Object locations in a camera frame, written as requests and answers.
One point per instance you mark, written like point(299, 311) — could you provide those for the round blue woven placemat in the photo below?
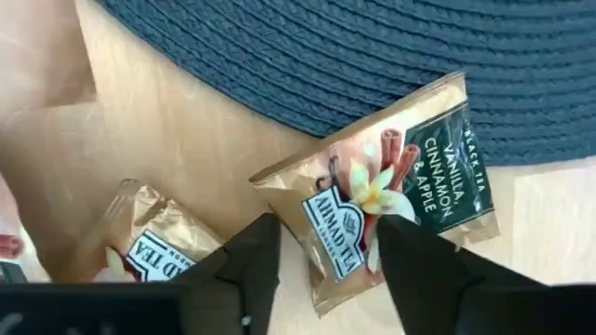
point(326, 56)

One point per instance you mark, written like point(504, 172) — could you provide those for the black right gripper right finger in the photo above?
point(419, 279)

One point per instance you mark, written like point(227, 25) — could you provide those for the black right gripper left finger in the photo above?
point(251, 279)

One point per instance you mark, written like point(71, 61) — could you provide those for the gold vanilla tea packet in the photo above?
point(326, 195)
point(158, 218)

